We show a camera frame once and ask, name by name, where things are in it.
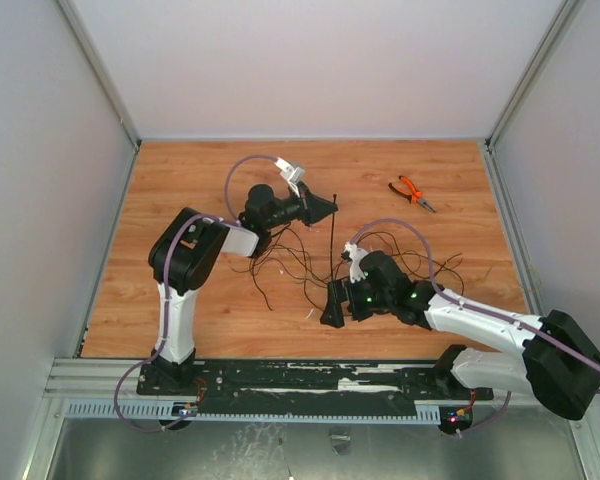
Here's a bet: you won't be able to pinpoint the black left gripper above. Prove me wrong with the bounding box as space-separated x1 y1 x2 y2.
265 182 338 230

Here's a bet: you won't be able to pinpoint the dark brown wire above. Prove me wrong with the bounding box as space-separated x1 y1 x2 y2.
349 229 466 289

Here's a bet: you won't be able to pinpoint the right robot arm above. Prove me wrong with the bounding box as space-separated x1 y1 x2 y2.
320 245 600 421

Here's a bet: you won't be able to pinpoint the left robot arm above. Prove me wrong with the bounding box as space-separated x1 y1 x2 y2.
148 181 338 395

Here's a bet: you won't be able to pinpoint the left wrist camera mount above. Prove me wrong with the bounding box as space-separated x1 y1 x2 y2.
274 157 305 197

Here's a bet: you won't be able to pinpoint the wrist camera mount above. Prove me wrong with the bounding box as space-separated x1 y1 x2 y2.
274 157 305 197
343 242 369 284

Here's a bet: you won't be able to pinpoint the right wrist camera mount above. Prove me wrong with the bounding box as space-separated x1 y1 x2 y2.
343 242 369 284

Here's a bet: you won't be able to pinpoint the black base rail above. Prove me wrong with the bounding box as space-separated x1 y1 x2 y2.
136 359 493 418

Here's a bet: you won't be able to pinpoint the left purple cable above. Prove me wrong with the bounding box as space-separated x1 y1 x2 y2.
114 154 291 434

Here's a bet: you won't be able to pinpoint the orange handled pliers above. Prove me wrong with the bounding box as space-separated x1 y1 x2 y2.
388 175 436 213

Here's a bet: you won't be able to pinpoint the grey slotted cable duct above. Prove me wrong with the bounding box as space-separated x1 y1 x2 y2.
63 399 441 426

